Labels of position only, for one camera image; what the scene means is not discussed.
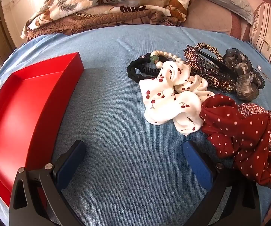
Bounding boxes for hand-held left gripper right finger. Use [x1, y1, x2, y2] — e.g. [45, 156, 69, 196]
[183, 140, 260, 226]

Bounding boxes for white cherry print scrunchie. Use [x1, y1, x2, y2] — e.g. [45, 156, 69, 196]
[139, 61, 216, 136]

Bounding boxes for leopard print hair tie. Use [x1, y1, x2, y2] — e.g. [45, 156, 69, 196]
[195, 42, 224, 63]

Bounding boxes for brown rhinestone hair clip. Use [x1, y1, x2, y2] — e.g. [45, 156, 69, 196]
[184, 44, 239, 93]

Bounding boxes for red plaid scrunchie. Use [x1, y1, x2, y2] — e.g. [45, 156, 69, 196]
[238, 102, 271, 149]

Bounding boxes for striped beige pillow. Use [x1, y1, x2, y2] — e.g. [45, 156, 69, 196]
[250, 2, 271, 76]

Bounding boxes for blue denim bed cloth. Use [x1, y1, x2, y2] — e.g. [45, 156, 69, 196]
[0, 25, 271, 226]

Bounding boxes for small pearl hairpin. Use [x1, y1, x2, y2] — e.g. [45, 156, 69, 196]
[256, 65, 271, 85]

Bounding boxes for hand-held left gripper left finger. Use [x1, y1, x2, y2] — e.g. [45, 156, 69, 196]
[9, 140, 87, 226]

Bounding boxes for plain black hair tie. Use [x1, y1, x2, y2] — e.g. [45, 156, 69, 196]
[127, 60, 160, 84]

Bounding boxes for brown quilted blanket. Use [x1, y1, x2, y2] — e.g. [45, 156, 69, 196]
[26, 6, 183, 40]

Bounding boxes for white pearl bead bracelet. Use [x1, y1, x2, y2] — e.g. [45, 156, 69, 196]
[150, 50, 186, 69]

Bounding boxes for grey marbled claw clip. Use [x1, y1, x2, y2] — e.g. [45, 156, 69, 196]
[221, 48, 265, 103]

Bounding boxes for pink patterned bedsheet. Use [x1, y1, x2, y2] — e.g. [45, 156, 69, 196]
[182, 0, 271, 43]

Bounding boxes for red tray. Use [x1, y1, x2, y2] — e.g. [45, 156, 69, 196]
[0, 52, 85, 208]

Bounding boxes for dark red polka dot scrunchie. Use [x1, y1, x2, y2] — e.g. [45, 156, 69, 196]
[199, 94, 271, 186]

